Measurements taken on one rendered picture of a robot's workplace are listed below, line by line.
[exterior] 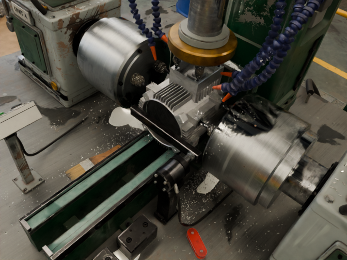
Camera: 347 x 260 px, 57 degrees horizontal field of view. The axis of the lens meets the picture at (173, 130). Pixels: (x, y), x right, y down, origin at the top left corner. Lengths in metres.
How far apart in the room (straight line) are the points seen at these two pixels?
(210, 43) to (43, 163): 0.66
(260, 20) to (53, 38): 0.64
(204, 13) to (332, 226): 0.53
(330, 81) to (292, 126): 2.46
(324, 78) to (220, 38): 2.46
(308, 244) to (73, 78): 0.91
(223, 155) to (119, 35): 0.48
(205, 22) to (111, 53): 0.31
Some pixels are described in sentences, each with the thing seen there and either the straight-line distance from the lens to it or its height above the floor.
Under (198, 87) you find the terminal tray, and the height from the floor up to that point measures 1.13.
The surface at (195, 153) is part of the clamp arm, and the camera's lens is 0.83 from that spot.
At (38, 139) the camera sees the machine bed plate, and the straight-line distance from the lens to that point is 1.21.
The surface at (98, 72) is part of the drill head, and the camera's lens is 1.00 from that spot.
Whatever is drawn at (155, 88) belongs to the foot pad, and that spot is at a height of 1.08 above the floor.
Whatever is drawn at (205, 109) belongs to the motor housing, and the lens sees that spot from 0.91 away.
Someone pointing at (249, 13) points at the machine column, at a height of 1.25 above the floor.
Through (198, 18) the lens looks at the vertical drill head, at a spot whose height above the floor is 1.31.
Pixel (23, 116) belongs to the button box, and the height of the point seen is 1.07.
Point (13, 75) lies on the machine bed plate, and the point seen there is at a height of 0.80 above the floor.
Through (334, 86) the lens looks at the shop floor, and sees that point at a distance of 3.19.
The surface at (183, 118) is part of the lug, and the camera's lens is 0.84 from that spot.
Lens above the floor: 1.67
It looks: 47 degrees down
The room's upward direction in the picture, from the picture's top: 7 degrees clockwise
